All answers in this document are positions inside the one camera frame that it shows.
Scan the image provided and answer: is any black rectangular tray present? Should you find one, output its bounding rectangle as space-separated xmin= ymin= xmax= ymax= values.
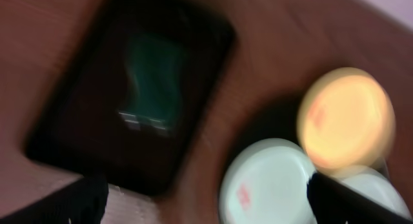
xmin=25 ymin=0 xmax=236 ymax=196

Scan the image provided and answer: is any round black tray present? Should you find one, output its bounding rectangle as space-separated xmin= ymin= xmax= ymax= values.
xmin=224 ymin=93 xmax=303 ymax=169

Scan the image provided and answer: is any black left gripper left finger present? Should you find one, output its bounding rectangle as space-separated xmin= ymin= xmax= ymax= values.
xmin=1 ymin=175 xmax=108 ymax=224

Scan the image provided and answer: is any green yellow scrub sponge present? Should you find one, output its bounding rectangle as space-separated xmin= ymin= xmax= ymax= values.
xmin=118 ymin=34 xmax=188 ymax=136

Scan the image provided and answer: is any yellow plate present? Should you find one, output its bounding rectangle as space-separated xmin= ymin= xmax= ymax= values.
xmin=296 ymin=67 xmax=396 ymax=174

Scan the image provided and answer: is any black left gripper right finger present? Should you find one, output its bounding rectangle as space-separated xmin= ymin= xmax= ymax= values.
xmin=307 ymin=172 xmax=412 ymax=224

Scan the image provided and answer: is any light green plate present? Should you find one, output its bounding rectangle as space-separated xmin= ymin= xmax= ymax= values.
xmin=218 ymin=138 xmax=316 ymax=224
xmin=333 ymin=165 xmax=412 ymax=218

